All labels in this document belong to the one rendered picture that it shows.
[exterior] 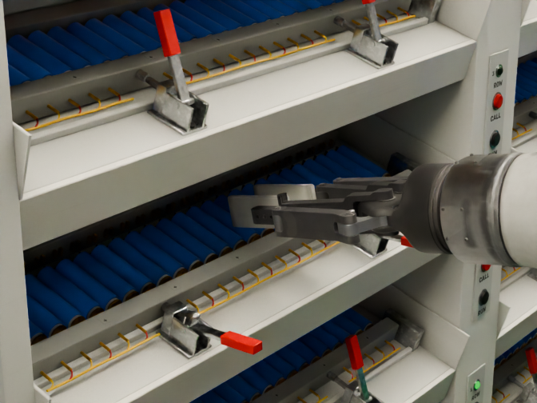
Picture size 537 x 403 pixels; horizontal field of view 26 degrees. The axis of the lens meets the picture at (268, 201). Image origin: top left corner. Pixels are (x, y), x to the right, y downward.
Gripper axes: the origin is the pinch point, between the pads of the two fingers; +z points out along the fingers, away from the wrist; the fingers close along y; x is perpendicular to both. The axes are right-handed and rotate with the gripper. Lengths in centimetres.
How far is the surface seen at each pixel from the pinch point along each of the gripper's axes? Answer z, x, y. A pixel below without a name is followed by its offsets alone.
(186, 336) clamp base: -2.7, 6.3, 16.5
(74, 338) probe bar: 0.7, 3.4, 25.1
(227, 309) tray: -0.5, 6.9, 9.0
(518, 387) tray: 9, 44, -56
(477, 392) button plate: 1.1, 32.8, -32.1
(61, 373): 0.6, 5.5, 27.1
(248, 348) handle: -9.1, 6.9, 16.1
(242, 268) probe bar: 0.4, 4.4, 5.1
